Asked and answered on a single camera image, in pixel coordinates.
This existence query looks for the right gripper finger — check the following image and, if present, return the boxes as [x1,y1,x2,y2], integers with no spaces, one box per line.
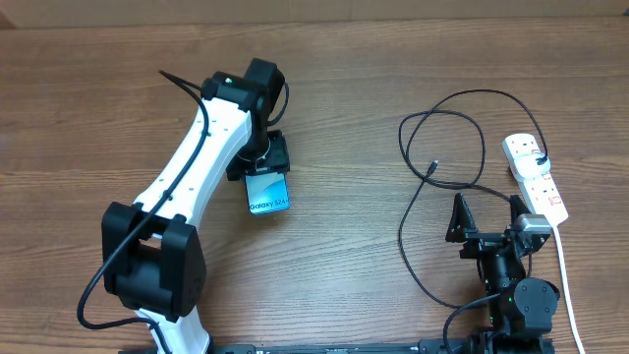
[509,195,530,229]
[445,193,478,242]

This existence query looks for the Galaxy smartphone blue screen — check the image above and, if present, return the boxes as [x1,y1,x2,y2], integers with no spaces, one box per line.
[245,173,290,215]

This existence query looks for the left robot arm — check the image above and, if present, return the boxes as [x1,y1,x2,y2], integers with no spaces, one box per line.
[85,58,290,353]

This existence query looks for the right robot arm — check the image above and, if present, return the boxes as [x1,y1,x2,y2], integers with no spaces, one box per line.
[442,193,560,353]

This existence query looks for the white charger adapter plug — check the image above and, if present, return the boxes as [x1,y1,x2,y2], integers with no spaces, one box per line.
[510,151,550,182]

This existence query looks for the white power strip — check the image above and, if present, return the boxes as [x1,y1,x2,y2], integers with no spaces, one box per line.
[502,133,568,227]

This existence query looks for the white power strip cord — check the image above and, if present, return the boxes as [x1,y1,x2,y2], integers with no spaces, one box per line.
[550,223,586,354]

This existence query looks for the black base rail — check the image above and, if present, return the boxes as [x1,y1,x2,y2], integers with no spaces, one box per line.
[205,336,556,354]

